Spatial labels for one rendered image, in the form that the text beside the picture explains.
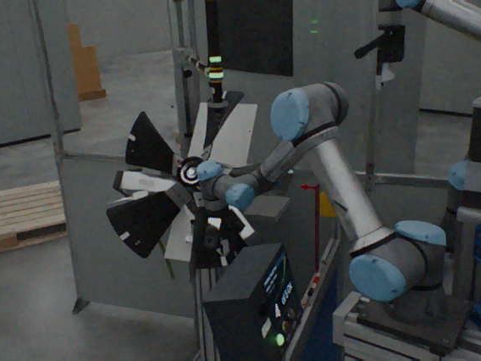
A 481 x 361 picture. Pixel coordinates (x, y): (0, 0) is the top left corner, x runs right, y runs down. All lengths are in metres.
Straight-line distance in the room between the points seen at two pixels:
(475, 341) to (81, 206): 2.32
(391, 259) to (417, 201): 1.34
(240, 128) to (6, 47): 5.39
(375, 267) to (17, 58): 6.57
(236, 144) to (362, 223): 1.08
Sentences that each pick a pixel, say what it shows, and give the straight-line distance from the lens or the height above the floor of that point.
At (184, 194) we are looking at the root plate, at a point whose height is 1.12.
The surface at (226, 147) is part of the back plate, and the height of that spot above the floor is 1.21.
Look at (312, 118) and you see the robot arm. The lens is 1.31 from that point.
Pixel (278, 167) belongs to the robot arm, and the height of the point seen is 1.34.
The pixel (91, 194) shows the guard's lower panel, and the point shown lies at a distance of 3.24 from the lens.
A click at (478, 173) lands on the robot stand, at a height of 1.35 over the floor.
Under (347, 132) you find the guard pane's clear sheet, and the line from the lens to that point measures 2.57.
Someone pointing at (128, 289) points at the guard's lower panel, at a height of 0.18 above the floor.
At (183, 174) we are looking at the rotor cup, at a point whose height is 1.21.
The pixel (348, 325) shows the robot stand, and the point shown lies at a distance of 1.56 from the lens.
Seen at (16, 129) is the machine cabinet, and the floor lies 0.20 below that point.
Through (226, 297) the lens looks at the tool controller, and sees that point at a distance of 1.16.
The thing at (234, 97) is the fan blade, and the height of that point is 1.45.
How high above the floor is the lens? 1.85
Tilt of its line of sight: 20 degrees down
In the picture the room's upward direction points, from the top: 3 degrees counter-clockwise
